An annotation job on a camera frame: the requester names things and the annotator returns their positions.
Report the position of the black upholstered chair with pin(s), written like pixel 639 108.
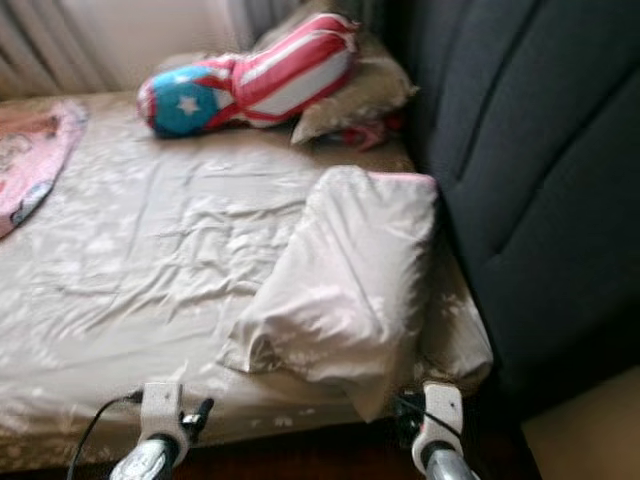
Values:
pixel 530 150

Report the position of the blue red star shield pillow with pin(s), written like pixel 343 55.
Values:
pixel 250 80

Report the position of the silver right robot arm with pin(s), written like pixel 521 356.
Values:
pixel 448 470

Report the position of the pink cartoon print blanket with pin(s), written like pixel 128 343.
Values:
pixel 30 160

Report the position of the bed with beige floral sheet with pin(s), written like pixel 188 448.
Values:
pixel 160 270

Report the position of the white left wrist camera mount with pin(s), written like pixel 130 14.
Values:
pixel 163 408

